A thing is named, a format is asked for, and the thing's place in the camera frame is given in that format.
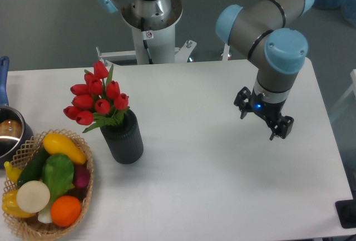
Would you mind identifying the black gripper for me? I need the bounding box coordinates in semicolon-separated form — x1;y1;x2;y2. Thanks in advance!
234;87;294;140

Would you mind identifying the red tulip bouquet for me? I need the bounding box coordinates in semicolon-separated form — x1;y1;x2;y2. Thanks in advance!
63;60;129;133

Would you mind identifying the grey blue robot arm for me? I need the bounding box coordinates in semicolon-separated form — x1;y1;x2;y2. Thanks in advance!
97;0;314;138

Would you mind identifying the dark grey ribbed vase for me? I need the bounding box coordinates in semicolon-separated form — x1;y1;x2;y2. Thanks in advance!
100;109;144;164

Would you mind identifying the black device at table edge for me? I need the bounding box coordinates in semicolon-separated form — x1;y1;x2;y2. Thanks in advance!
335;199;355;229

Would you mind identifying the purple red onion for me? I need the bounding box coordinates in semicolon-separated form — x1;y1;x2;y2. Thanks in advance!
73;165;90;189

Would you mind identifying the yellow squash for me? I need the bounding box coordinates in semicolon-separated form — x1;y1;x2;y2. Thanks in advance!
42;132;87;165

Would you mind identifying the green lettuce leaf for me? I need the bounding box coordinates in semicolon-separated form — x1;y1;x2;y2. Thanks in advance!
42;154;74;205

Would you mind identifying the orange fruit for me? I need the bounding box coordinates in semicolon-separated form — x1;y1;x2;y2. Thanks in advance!
51;195;81;227

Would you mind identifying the dark green cucumber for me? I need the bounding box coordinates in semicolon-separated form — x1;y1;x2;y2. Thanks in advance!
17;147;50;188

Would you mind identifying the white leek stalk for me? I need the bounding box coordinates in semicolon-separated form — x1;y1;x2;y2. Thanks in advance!
37;204;52;224

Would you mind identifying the white round onion slice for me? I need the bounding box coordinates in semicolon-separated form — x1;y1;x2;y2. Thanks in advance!
16;180;50;213

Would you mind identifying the woven wicker basket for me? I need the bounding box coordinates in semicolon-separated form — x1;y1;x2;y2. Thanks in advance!
1;129;94;240

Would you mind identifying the small yellow banana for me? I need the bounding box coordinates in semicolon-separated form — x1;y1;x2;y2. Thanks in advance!
3;161;22;184

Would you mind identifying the yellow bell pepper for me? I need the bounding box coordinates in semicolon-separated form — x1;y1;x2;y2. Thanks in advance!
2;190;36;218

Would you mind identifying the white frame at right edge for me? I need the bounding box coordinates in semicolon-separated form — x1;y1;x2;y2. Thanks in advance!
329;69;355;123

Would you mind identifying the blue handled steel pot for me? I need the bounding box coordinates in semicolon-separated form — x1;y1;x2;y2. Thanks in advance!
1;56;33;169

